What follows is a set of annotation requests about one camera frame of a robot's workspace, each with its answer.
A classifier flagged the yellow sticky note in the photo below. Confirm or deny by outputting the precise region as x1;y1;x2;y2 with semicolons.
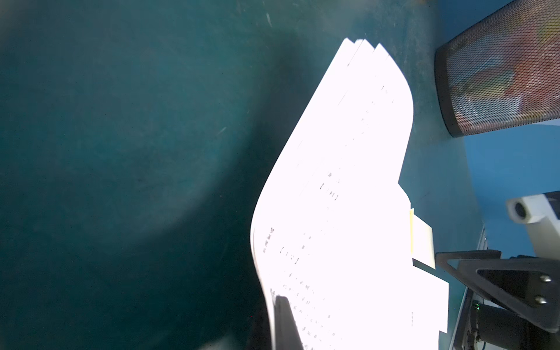
410;209;436;269

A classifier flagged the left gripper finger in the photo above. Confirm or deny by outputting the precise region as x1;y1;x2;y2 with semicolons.
274;295;303;350

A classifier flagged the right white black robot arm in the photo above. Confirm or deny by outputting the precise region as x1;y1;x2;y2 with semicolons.
435;191;559;349

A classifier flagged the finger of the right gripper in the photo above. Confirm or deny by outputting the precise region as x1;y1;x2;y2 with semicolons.
435;249;559;334

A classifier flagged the purple covered book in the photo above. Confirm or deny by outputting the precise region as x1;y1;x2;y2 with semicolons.
250;39;449;349

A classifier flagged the black mesh trash bin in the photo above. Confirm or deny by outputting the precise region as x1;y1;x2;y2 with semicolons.
434;1;559;138

